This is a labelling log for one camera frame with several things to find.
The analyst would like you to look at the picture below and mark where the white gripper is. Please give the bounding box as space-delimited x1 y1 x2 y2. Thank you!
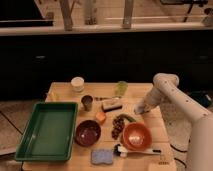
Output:
134 88 164 115

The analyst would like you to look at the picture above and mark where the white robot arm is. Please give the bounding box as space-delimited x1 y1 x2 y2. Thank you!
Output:
134 73 213 171

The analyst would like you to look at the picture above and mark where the red bowl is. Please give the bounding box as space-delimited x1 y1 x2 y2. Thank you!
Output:
121 122 152 151

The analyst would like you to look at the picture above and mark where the purple bowl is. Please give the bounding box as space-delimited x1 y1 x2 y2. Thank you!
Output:
75 120 101 147

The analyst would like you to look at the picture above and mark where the brown grape bunch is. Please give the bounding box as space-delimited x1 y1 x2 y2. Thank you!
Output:
111 116 125 140

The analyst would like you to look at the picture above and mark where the metal fork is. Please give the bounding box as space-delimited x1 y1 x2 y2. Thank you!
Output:
94 96 121 101

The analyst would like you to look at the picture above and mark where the green translucent cup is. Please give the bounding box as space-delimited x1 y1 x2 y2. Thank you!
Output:
116 81 128 96

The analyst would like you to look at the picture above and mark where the black white board eraser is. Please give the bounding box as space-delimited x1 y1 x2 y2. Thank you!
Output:
102 100 122 112

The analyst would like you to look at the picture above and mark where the orange block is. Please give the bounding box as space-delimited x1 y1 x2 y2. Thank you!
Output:
95 112 106 124

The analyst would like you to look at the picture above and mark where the black white dish brush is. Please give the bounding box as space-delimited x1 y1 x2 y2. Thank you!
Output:
114 144 161 158

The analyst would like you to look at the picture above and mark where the metal cup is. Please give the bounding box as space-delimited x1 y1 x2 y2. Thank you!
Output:
81 95 93 111

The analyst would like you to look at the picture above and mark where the blue sponge cloth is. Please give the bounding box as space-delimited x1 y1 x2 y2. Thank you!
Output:
91 149 113 165

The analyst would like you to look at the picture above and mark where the white cup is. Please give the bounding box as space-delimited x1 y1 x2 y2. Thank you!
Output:
71 77 84 92

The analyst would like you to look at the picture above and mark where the green plastic tray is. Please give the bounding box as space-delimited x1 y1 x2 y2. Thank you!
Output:
15 102 78 162

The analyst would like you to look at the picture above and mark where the black cable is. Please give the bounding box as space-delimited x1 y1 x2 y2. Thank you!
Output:
169 143 189 168

